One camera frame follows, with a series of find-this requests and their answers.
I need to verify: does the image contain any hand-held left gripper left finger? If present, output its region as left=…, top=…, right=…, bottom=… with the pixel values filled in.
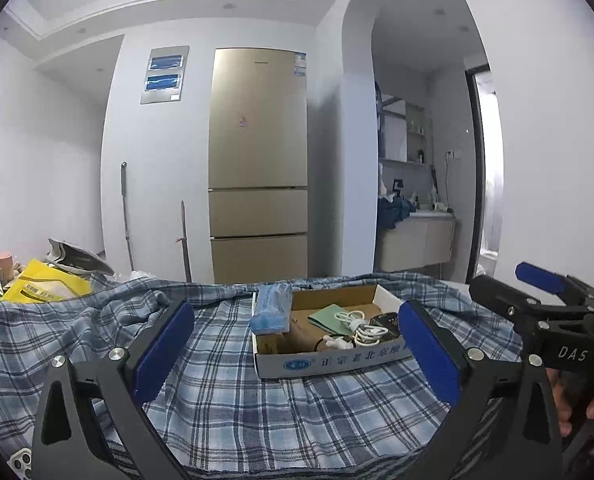
left=31, top=301, right=196, bottom=480

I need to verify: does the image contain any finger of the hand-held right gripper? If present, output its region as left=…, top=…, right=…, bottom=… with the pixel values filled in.
left=515, top=261, right=594, bottom=308
left=468, top=274, right=594, bottom=333

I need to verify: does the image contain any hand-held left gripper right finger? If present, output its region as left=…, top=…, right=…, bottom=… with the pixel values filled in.
left=398, top=300, right=564, bottom=480

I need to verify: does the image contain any white charging cable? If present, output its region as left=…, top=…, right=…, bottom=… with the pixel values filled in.
left=323, top=310, right=390, bottom=352

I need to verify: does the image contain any cardboard box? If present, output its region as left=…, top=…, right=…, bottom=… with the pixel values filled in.
left=251, top=282, right=428, bottom=380

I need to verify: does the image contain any green cloth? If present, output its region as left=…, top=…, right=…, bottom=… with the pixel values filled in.
left=309, top=304, right=350, bottom=333

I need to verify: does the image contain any light blue plastic packet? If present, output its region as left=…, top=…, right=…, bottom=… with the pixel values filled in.
left=250, top=282, right=294, bottom=335

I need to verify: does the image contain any person's right hand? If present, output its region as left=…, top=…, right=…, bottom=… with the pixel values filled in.
left=547, top=367, right=594, bottom=438

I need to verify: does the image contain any dark patterned pouch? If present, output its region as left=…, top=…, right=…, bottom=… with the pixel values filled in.
left=369, top=312, right=402, bottom=341

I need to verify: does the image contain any blue plaid blanket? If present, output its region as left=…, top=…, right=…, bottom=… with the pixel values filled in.
left=0, top=272, right=525, bottom=480

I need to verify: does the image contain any bathroom vanity cabinet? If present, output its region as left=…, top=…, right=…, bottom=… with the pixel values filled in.
left=377, top=212, right=456, bottom=272

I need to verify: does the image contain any red-brown stick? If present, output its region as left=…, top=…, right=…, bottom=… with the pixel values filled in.
left=179, top=201, right=194, bottom=283

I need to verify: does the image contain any grey crumpled bag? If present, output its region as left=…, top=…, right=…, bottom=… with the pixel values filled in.
left=47, top=238, right=115, bottom=277

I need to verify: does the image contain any yellow plastic bag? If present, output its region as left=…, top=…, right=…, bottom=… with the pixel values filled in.
left=0, top=259, right=95, bottom=303

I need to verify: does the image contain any blue clothes pile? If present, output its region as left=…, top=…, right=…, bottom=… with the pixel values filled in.
left=378, top=195, right=418, bottom=231

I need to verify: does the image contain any white smartphone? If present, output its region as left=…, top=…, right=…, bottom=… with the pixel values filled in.
left=7, top=447, right=35, bottom=480

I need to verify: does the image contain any bathroom mirror shelf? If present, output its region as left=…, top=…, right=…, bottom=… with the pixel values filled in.
left=379, top=94, right=434, bottom=165

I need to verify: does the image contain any beige refrigerator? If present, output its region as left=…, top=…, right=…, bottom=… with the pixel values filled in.
left=208, top=47, right=309, bottom=285

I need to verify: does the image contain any dark door frame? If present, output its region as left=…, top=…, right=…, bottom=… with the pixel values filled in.
left=464, top=65, right=502, bottom=283

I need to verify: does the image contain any grey mop handle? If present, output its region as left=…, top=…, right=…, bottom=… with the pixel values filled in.
left=121, top=161, right=136, bottom=272

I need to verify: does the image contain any wall electrical panel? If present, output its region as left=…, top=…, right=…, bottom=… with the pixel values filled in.
left=140, top=45, right=190, bottom=106

